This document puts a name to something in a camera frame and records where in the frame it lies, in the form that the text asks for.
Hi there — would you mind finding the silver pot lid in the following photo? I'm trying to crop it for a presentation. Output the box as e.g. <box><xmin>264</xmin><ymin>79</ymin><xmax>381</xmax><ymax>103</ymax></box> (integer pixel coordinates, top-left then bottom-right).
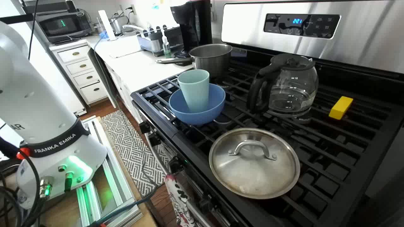
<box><xmin>208</xmin><ymin>127</ymin><xmax>300</xmax><ymax>199</ymax></box>

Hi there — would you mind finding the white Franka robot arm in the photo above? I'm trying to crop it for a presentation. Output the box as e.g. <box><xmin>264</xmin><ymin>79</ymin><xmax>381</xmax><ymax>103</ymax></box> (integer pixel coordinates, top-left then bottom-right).
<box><xmin>0</xmin><ymin>22</ymin><xmax>106</xmax><ymax>209</ymax></box>

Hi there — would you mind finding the blue bowl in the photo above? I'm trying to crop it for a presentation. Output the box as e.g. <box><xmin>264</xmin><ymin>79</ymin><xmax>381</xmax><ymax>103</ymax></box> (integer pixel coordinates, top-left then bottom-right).
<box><xmin>168</xmin><ymin>83</ymin><xmax>226</xmax><ymax>124</ymax></box>

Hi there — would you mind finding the light teal cup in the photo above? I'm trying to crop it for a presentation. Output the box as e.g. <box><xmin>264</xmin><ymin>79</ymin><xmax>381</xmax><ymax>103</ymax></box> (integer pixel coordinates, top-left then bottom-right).
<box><xmin>178</xmin><ymin>69</ymin><xmax>209</xmax><ymax>112</ymax></box>

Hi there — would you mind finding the glass coffee carafe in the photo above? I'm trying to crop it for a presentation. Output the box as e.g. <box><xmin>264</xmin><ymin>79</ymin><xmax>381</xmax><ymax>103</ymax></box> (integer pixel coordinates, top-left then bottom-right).
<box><xmin>246</xmin><ymin>54</ymin><xmax>319</xmax><ymax>117</ymax></box>

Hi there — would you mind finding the stainless black gas stove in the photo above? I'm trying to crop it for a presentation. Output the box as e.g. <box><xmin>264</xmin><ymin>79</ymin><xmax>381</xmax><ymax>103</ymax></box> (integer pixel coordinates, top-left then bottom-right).
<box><xmin>132</xmin><ymin>0</ymin><xmax>404</xmax><ymax>227</ymax></box>

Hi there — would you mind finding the black coffee maker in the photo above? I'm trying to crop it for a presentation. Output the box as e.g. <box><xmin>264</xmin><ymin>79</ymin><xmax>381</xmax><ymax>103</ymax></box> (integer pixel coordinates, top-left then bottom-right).
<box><xmin>169</xmin><ymin>0</ymin><xmax>212</xmax><ymax>51</ymax></box>

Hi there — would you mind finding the white drawer cabinet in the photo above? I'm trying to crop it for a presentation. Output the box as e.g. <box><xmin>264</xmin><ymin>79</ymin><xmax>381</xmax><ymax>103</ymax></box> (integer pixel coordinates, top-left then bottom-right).
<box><xmin>49</xmin><ymin>40</ymin><xmax>107</xmax><ymax>104</ymax></box>

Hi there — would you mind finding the yellow sponge block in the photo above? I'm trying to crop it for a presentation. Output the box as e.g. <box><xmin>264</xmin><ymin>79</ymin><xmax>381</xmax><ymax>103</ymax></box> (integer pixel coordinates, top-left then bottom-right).
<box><xmin>328</xmin><ymin>95</ymin><xmax>353</xmax><ymax>119</ymax></box>

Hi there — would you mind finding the black microwave oven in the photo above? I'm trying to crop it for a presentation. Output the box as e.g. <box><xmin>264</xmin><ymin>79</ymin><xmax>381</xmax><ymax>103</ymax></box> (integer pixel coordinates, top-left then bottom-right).
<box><xmin>36</xmin><ymin>9</ymin><xmax>93</xmax><ymax>44</ymax></box>

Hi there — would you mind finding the silver pot with handle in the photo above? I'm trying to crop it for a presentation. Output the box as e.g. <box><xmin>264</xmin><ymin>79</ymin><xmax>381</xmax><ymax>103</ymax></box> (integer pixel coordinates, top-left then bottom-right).
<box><xmin>189</xmin><ymin>42</ymin><xmax>232</xmax><ymax>79</ymax></box>

